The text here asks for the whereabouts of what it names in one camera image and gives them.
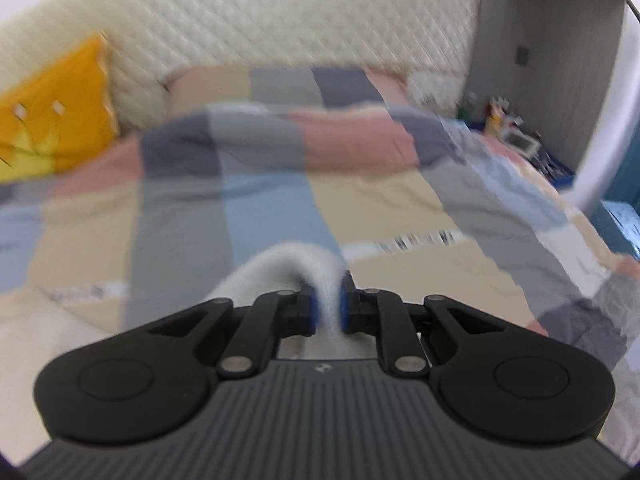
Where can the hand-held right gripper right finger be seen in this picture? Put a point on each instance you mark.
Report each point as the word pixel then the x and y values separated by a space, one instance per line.
pixel 344 310

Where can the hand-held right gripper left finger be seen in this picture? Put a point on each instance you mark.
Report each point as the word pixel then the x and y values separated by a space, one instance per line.
pixel 312 312

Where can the cream striped knit sweater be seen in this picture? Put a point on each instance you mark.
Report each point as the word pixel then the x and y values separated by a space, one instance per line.
pixel 300 265

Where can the patchwork quilt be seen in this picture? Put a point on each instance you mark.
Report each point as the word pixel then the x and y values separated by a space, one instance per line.
pixel 390 195

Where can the patchwork pillow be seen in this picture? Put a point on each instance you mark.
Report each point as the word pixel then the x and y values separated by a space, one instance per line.
pixel 280 85

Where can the white fuzzy pillow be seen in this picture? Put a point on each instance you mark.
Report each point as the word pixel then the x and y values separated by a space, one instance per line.
pixel 430 92

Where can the cluster of small bottles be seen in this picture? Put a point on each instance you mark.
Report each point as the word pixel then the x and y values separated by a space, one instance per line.
pixel 495 120

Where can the blue tray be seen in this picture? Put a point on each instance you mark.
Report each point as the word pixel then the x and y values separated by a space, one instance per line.
pixel 560 172

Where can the light blue cloth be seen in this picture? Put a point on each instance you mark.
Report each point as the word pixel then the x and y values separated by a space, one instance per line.
pixel 620 225

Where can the white wardrobe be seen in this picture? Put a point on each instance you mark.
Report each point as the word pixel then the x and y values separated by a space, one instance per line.
pixel 600 160

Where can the cream quilted headboard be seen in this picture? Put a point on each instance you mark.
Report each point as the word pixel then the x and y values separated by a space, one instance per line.
pixel 250 20

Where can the blue curtain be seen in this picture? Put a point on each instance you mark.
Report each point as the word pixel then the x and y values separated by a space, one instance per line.
pixel 631 170

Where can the yellow crown pillow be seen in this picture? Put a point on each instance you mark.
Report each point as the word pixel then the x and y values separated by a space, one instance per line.
pixel 65 110

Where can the white picture frame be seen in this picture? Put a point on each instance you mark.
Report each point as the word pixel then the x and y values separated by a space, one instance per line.
pixel 520 142

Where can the dark wall socket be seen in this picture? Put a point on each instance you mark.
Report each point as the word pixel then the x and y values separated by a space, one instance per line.
pixel 523 55

